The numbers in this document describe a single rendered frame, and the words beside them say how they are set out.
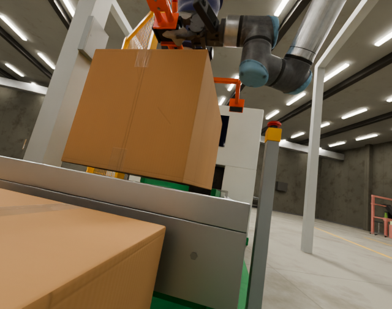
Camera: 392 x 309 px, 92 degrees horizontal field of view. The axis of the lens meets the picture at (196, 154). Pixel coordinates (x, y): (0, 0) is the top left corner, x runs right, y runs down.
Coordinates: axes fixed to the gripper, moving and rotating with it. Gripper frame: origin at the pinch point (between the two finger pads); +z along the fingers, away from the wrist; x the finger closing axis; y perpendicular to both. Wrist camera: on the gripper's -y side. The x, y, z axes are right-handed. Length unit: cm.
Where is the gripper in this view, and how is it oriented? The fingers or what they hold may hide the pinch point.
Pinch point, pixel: (166, 24)
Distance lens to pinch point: 80.3
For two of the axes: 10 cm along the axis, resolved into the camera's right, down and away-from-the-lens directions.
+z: -9.7, -1.5, 1.7
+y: 1.4, 2.0, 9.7
